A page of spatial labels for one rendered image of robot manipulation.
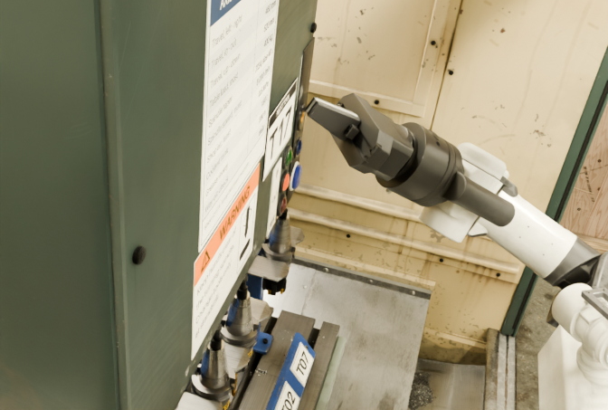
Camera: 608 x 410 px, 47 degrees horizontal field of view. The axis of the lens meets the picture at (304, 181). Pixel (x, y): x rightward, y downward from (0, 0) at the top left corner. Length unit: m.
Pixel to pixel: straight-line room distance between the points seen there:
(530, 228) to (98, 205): 0.90
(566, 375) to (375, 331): 0.79
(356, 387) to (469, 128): 0.66
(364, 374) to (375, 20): 0.83
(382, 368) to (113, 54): 1.47
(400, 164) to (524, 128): 0.77
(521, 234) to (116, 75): 0.93
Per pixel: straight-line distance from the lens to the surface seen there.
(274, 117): 0.66
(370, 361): 1.74
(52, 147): 0.37
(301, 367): 1.47
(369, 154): 0.77
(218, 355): 1.00
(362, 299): 1.80
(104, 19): 0.33
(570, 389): 1.04
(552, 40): 1.47
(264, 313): 1.17
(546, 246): 1.19
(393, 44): 1.49
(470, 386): 1.90
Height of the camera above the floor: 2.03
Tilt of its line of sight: 33 degrees down
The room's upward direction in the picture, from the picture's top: 8 degrees clockwise
